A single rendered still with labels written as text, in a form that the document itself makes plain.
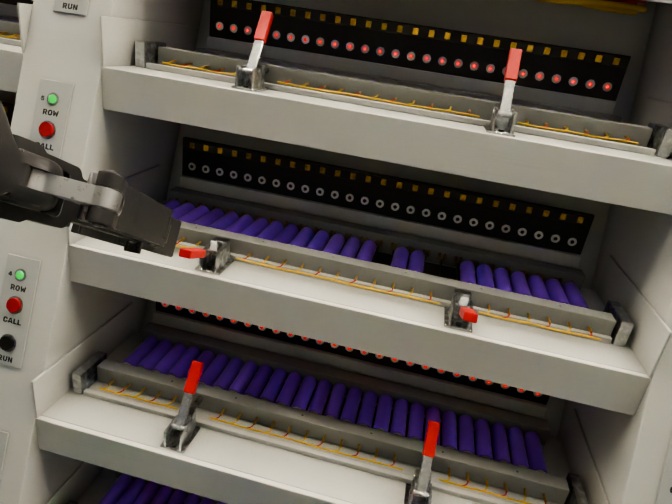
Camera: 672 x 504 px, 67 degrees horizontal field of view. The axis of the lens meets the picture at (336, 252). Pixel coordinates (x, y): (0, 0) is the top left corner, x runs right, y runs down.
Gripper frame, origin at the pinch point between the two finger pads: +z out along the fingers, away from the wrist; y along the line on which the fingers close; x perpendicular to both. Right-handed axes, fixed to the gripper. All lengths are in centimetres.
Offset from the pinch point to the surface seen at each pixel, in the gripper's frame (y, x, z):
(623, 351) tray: 43.5, -0.4, 19.4
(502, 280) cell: 31.6, 4.8, 24.5
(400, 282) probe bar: 20.3, 1.7, 20.0
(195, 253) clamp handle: 0.7, -0.4, 11.0
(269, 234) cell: 3.8, 4.4, 23.9
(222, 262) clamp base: 1.1, -0.4, 17.6
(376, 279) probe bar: 17.7, 1.5, 20.2
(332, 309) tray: 14.1, -2.7, 16.2
